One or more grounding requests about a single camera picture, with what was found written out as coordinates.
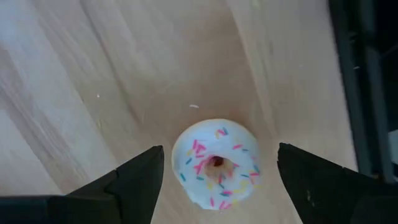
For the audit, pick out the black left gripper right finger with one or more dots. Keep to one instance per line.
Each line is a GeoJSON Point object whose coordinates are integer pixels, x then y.
{"type": "Point", "coordinates": [329, 199]}

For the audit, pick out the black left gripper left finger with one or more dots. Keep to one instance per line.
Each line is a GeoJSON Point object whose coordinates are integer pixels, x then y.
{"type": "Point", "coordinates": [136, 186]}

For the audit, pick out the white donut colourful sprinkles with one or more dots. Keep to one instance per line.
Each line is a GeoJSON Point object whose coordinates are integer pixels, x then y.
{"type": "Point", "coordinates": [192, 177]}

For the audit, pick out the black metal table frame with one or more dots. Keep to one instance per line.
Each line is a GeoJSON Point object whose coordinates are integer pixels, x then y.
{"type": "Point", "coordinates": [370, 93]}

